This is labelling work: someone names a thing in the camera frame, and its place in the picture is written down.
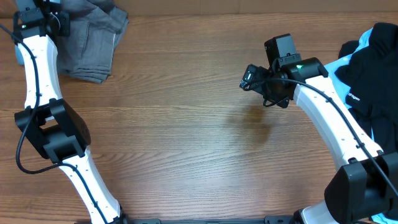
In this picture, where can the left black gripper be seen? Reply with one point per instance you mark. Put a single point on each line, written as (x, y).
(64, 17)

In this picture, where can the black t-shirt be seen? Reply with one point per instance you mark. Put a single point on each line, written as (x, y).
(373, 77)

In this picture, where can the light blue t-shirt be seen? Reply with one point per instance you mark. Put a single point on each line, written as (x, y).
(340, 84)

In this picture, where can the grey khaki shorts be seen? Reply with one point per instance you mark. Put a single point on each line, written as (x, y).
(96, 27)

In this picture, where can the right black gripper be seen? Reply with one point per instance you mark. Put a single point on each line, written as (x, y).
(283, 100)

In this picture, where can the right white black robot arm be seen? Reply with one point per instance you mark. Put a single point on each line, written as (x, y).
(365, 183)

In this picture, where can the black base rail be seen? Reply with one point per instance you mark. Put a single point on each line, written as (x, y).
(281, 219)

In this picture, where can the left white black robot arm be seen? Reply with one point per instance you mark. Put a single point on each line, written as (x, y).
(48, 122)

